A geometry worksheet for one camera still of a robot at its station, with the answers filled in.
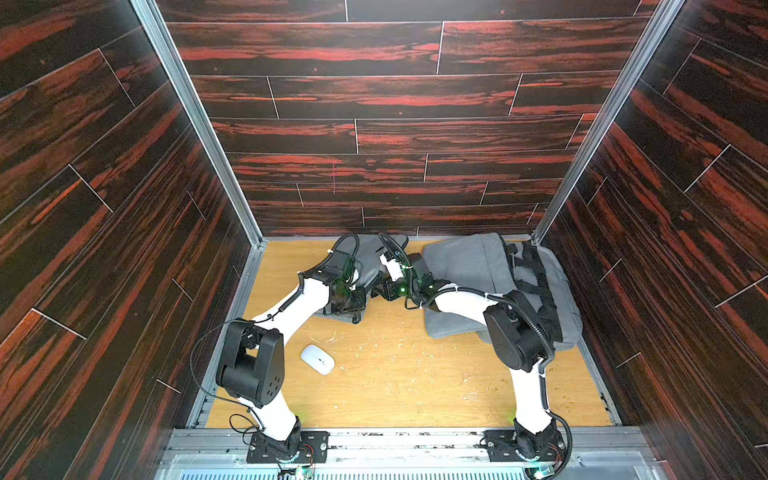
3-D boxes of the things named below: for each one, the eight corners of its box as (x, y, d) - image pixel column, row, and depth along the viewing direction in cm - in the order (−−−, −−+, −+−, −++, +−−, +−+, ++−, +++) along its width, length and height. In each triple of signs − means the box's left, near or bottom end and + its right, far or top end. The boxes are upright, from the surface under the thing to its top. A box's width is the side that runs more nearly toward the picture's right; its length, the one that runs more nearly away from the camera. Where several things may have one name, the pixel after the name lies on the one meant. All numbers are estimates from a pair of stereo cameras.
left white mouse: (297, 357, 91) (296, 354, 90) (310, 343, 94) (309, 340, 93) (325, 378, 87) (324, 376, 85) (338, 363, 90) (337, 360, 88)
